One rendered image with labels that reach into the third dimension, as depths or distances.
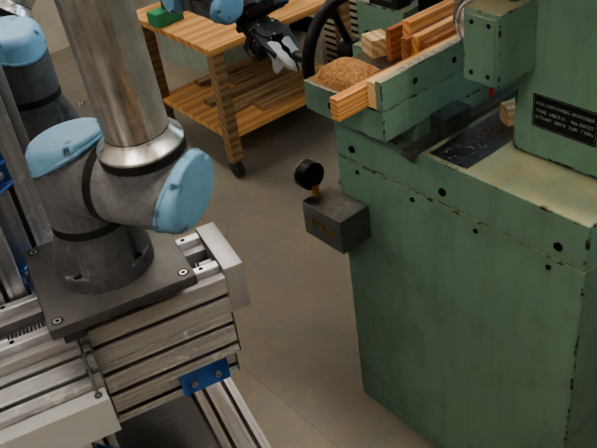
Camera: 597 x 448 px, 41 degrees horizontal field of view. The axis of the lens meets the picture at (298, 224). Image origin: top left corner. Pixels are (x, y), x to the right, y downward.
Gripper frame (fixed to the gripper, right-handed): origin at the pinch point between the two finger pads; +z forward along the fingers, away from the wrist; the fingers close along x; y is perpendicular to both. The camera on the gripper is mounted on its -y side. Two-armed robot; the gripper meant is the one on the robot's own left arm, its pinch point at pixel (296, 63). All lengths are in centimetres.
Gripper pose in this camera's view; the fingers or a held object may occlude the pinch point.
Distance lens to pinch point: 179.4
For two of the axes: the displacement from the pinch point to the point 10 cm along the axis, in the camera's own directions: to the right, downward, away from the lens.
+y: -2.6, 5.4, 8.0
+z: 5.7, 7.6, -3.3
